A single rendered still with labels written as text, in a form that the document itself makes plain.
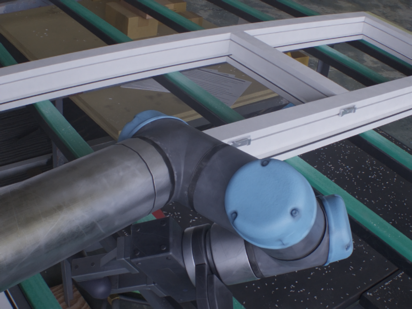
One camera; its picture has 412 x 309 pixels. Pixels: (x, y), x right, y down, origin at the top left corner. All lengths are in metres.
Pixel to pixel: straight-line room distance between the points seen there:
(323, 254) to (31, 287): 0.40
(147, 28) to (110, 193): 1.76
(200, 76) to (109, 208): 1.45
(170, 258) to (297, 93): 0.78
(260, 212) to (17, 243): 0.21
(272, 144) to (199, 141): 0.53
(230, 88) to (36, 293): 1.22
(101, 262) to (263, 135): 0.48
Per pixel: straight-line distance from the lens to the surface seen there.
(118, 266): 0.68
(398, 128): 3.34
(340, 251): 0.61
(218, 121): 1.24
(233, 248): 0.62
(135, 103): 1.73
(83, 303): 1.88
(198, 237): 0.64
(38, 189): 0.46
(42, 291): 0.80
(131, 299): 1.94
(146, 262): 0.63
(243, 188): 0.51
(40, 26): 2.35
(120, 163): 0.51
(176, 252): 0.63
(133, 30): 2.19
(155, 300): 1.20
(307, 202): 0.50
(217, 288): 0.62
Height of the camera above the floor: 1.44
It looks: 31 degrees down
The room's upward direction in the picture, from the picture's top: 8 degrees clockwise
